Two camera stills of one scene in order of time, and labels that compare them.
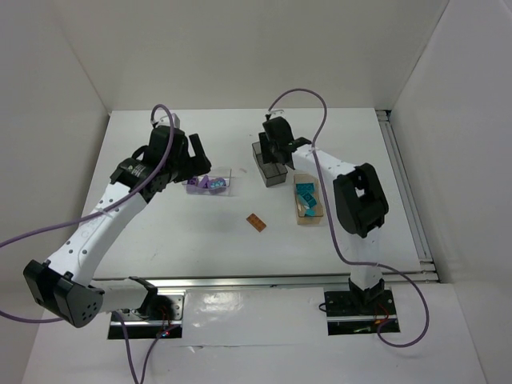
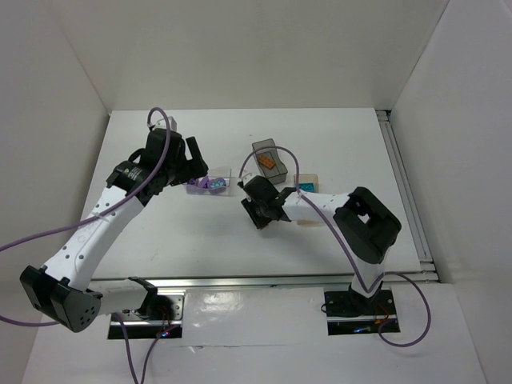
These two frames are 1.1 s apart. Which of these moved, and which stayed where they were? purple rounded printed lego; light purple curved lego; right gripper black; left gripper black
Moved: right gripper black
Stayed: light purple curved lego; left gripper black; purple rounded printed lego
